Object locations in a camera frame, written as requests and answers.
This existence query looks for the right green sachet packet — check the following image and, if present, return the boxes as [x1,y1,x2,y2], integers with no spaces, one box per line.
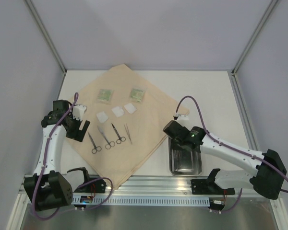
[129,88,146,103]

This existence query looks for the green sachet packet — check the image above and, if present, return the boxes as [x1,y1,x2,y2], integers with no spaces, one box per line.
[96,89,114,104]
[129,88,146,103]

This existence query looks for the small steel scissors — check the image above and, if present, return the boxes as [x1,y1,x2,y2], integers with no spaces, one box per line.
[111,123,126,144]

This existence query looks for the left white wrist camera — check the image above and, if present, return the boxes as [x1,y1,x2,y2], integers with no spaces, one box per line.
[72,104,87,121]

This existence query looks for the middle white gauze pad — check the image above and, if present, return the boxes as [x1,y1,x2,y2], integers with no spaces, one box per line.
[111,106,125,117]

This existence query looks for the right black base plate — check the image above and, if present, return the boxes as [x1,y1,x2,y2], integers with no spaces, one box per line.
[191,179,235,195]

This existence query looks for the beige cloth drape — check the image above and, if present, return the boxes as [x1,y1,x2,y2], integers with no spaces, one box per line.
[68,64,178,189]

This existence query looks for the white slotted cable duct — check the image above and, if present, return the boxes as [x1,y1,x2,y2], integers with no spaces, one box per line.
[72,195,210,207]

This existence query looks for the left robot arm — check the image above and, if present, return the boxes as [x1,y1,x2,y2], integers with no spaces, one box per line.
[24,100,91,212]

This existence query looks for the right white gauze pad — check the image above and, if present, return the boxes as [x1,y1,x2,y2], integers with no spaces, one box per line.
[124,103,137,114]

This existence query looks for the left white gauze pad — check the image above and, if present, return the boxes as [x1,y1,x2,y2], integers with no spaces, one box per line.
[96,111,108,124]

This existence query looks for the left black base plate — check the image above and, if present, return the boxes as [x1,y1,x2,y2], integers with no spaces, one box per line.
[75,179,106,194]

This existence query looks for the aluminium front rail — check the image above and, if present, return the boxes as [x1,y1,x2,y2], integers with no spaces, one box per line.
[18,174,281,197]

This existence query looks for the stainless steel tray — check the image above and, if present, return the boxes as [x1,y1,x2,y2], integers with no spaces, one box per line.
[168,137,203,176]

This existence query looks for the right aluminium frame post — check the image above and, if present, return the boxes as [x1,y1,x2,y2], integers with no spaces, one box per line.
[231,0,280,76]

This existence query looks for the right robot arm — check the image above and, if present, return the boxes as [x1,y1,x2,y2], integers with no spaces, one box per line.
[163,120,287,200]

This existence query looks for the left green sachet packet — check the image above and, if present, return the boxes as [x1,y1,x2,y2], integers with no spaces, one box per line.
[96,89,114,104]

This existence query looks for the aluminium frame post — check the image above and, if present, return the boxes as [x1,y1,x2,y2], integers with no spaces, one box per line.
[231,0,280,76]
[24,0,67,74]

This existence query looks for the left steel tweezers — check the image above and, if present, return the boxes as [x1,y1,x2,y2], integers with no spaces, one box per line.
[124,124,132,144]

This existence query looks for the white gauze pad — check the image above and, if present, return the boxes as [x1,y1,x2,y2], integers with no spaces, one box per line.
[124,103,137,114]
[111,106,125,117]
[96,111,108,124]

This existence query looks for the middle long steel scissors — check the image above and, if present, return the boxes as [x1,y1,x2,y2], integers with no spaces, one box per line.
[97,126,115,150]

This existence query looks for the left steel scissors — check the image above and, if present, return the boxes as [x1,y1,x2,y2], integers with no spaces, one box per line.
[88,133,102,154]

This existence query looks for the left aluminium frame post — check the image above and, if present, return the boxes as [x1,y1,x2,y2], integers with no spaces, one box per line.
[24,0,67,74]

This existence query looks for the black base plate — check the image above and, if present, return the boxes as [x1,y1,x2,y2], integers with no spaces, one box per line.
[75,179,106,194]
[191,179,235,195]

